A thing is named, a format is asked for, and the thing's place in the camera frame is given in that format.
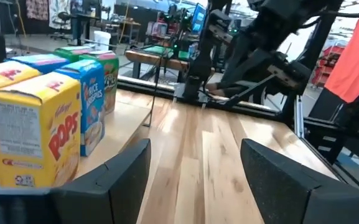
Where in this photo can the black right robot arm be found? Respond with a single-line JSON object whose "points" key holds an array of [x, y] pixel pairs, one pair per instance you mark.
{"points": [[278, 15]]}

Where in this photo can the blue Rice Krispies cereal box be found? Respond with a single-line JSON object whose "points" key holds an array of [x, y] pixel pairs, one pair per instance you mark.
{"points": [[39, 60], [90, 105]]}

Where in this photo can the red rack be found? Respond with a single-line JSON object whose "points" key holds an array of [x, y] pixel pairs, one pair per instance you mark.
{"points": [[327, 67]]}

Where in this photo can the person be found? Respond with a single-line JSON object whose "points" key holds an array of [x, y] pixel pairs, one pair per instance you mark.
{"points": [[356, 59]]}

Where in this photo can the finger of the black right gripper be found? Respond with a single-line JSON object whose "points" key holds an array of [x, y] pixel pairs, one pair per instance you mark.
{"points": [[254, 70], [233, 65]]}

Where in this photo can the black metal shelf support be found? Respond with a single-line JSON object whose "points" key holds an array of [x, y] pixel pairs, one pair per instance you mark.
{"points": [[156, 90]]}

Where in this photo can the yellow Pops cereal box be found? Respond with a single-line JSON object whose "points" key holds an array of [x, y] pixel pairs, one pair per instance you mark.
{"points": [[2, 76], [33, 133]]}

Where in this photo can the blue lit monitor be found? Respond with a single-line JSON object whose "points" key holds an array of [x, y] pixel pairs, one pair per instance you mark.
{"points": [[198, 18]]}

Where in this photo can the black office chair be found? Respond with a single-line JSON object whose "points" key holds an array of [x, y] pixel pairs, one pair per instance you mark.
{"points": [[62, 26]]}

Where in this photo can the white bucket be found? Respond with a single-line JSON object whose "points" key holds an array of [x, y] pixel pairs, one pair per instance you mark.
{"points": [[102, 40]]}

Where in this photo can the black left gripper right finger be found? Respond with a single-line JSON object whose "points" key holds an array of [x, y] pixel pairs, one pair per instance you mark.
{"points": [[285, 193]]}

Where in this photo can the green Apple Jacks cereal box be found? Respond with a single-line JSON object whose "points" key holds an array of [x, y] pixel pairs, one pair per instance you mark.
{"points": [[70, 51], [110, 81]]}

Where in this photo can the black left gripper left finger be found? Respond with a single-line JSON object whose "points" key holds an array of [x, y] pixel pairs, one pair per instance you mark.
{"points": [[114, 193]]}

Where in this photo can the wooden shelf board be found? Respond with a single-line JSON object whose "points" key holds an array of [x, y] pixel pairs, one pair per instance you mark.
{"points": [[117, 130]]}

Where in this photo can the wooden bench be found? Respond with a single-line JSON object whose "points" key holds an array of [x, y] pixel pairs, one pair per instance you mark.
{"points": [[148, 57]]}

